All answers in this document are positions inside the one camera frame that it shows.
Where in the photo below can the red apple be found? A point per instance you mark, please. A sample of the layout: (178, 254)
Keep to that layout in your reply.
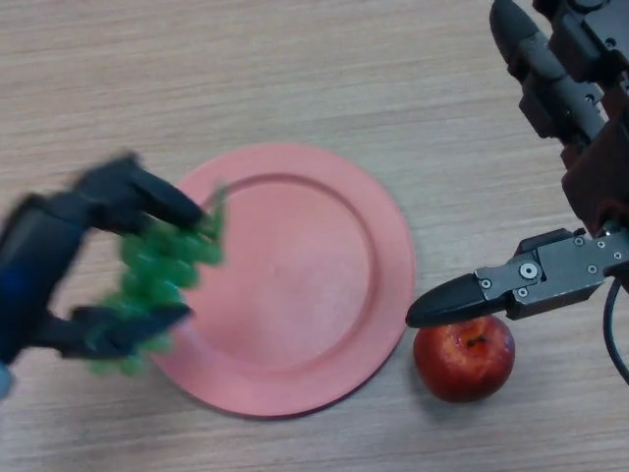
(464, 366)

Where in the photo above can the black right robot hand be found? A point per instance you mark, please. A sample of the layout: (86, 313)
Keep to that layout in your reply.
(560, 275)

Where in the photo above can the green grapes bunch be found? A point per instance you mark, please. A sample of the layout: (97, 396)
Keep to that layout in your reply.
(162, 265)

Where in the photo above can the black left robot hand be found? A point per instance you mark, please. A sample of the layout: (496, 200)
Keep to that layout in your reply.
(34, 265)

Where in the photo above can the pink round plate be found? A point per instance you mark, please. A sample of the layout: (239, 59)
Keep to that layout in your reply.
(304, 285)

